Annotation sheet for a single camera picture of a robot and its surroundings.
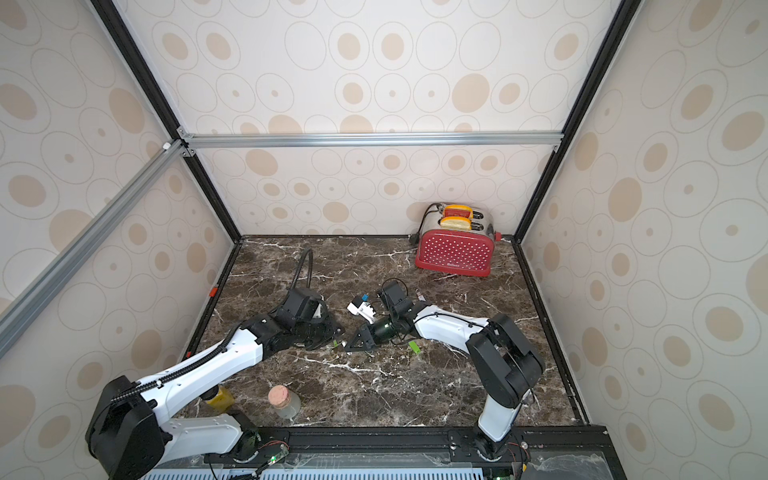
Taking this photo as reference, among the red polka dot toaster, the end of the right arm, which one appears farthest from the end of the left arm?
the red polka dot toaster

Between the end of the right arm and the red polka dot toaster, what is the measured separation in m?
0.33

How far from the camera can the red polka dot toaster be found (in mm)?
988

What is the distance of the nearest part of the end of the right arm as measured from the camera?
2.21ft

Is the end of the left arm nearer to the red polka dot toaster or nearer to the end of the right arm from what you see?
the end of the right arm
